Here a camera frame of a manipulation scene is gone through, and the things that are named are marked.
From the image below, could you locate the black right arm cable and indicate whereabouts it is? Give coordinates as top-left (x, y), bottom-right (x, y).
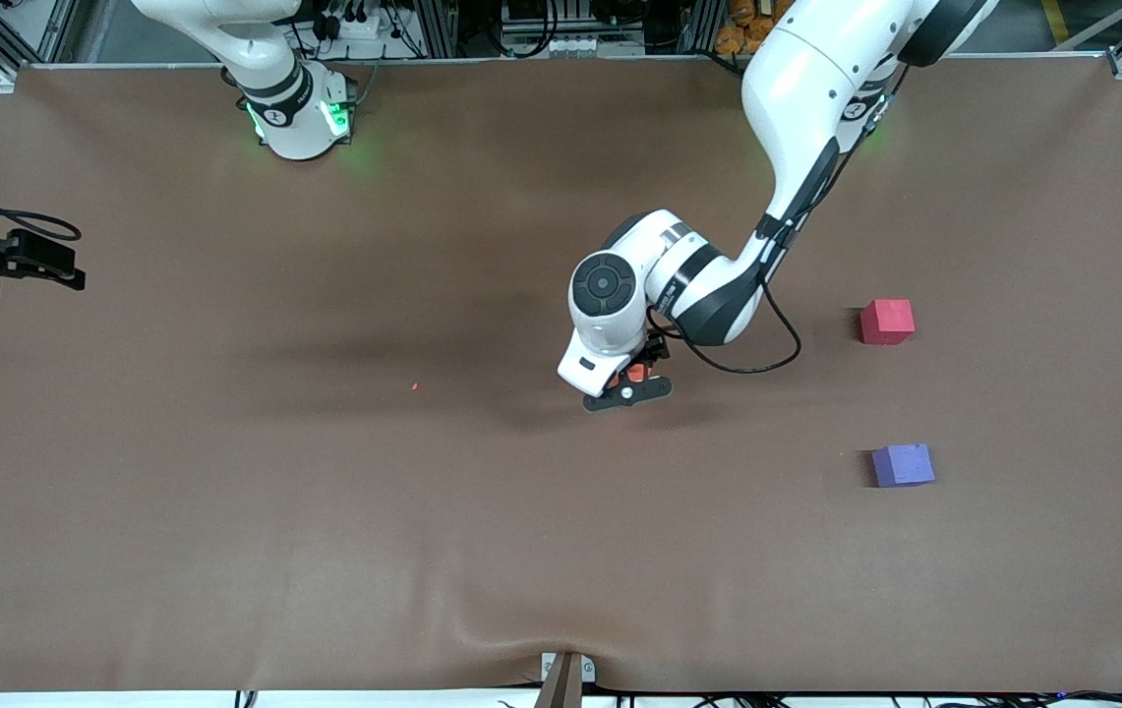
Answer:
top-left (0, 162), bottom-right (83, 242)

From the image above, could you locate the black cable bundle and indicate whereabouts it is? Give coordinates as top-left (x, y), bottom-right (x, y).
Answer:
top-left (693, 691), bottom-right (1122, 708)

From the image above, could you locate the grey camera mount pole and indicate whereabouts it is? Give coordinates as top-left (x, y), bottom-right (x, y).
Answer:
top-left (533, 654), bottom-right (584, 708)

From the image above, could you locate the brown table mat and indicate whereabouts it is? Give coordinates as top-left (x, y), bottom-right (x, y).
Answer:
top-left (0, 54), bottom-right (1122, 694)

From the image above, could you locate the aluminium frame post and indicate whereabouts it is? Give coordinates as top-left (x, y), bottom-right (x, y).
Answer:
top-left (679, 0), bottom-right (727, 55)
top-left (413, 0), bottom-right (458, 58)

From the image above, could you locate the purple foam block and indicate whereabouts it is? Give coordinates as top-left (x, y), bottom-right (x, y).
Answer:
top-left (870, 442), bottom-right (937, 490)

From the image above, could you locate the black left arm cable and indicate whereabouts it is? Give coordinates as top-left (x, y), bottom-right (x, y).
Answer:
top-left (649, 64), bottom-right (906, 376)

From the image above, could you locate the white power strip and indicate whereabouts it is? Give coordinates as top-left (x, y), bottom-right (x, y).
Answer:
top-left (320, 12), bottom-right (383, 40)

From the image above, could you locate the pile of orange toys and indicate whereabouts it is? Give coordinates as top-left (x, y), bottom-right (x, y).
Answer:
top-left (715, 0), bottom-right (794, 56)

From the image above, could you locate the red foam block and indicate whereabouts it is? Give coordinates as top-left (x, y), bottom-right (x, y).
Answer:
top-left (859, 299), bottom-right (916, 346)

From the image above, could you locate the small metal clamp bracket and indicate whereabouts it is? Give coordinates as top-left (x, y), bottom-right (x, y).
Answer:
top-left (541, 652), bottom-right (597, 684)

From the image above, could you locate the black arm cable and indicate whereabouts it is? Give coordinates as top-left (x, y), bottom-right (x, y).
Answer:
top-left (0, 162), bottom-right (83, 242)
top-left (649, 64), bottom-right (906, 376)

